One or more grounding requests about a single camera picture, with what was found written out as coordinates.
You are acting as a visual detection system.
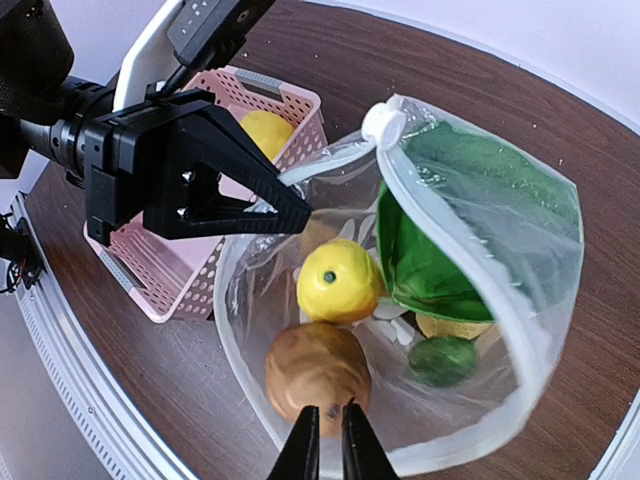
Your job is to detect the front aluminium frame rail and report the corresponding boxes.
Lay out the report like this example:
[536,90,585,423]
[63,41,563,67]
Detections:
[9,193,196,479]

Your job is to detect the clear zip top bag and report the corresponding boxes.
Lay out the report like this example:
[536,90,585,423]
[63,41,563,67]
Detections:
[212,95,584,479]

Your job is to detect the pink perforated plastic basket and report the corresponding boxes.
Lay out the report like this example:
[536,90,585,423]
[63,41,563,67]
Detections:
[83,66,328,324]

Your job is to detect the brown potato toy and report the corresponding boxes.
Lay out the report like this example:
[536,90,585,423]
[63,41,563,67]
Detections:
[264,322,372,437]

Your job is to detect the yellow lemon toy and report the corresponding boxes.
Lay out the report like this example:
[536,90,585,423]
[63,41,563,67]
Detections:
[296,238,388,324]

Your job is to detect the pale yellow wrinkled fruit toy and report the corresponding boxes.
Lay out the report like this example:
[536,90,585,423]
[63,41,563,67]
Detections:
[416,314,494,340]

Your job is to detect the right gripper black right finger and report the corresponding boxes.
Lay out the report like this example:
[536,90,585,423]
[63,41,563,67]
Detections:
[342,398,399,480]

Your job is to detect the green bok choy toy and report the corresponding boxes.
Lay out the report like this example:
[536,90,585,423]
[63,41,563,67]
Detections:
[378,121,584,322]

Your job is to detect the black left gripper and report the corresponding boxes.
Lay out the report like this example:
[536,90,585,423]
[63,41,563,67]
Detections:
[49,94,313,246]

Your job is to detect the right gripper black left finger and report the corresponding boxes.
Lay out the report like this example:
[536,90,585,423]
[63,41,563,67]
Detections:
[267,405,320,480]

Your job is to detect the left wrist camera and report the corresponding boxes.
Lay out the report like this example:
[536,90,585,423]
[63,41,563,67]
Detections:
[113,0,273,111]

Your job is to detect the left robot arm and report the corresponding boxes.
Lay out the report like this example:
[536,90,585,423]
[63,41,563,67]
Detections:
[1,1,311,245]

